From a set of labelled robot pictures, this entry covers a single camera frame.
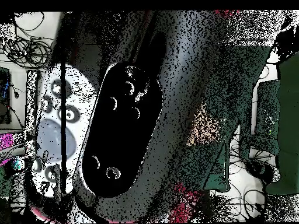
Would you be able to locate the tan terry towel white label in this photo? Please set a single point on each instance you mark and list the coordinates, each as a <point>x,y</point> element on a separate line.
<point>203,127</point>

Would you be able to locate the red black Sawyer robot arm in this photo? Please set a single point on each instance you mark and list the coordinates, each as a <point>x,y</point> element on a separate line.
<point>121,128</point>

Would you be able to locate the dark green table cloth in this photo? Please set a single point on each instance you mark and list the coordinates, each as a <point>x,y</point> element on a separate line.
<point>217,182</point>

